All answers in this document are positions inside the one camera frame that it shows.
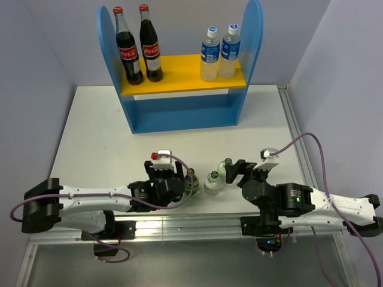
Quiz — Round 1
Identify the clear glass bottle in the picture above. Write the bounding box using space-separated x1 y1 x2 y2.
217 158 233 181
203 171 221 196

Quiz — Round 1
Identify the Pocari Sweat bottle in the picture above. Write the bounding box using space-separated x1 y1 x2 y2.
200 26 220 82
218 24 241 79

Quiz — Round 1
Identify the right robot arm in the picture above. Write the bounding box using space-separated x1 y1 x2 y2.
224 158 382 237

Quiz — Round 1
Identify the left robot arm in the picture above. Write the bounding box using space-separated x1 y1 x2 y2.
21 158 186 239

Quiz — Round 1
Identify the blue and yellow shelf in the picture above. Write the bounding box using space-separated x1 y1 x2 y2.
97 1 263 133

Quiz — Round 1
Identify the right green Perrier bottle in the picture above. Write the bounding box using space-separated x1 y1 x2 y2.
184 168 199 196

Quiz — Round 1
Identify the right cola glass bottle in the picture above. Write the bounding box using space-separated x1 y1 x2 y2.
139 4 163 83

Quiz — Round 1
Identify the cola glass bottle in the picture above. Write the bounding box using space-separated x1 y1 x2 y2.
139 4 163 83
113 6 144 86

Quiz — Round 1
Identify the left cola glass bottle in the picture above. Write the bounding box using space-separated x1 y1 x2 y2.
113 6 144 86

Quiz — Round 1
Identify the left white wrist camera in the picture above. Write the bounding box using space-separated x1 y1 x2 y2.
151 149 173 170

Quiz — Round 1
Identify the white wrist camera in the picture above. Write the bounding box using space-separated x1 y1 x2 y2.
253 148 280 172
151 149 173 170

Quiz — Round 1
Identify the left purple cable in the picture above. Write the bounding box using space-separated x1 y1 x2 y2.
10 154 195 263

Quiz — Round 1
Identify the purple cable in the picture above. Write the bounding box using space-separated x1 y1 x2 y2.
269 132 383 287
10 154 195 263

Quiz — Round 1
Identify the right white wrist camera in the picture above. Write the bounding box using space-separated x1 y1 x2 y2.
253 148 280 172

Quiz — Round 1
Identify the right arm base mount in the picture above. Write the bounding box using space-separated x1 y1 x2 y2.
240 215 293 258

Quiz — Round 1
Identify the aluminium front rail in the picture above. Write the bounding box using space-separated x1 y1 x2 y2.
16 216 347 286

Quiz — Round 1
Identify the aluminium side rail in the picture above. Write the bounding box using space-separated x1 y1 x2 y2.
277 85 360 286

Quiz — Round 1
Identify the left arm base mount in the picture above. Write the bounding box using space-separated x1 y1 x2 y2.
80 221 136 264

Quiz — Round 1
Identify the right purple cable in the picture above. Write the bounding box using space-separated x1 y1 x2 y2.
269 132 383 287

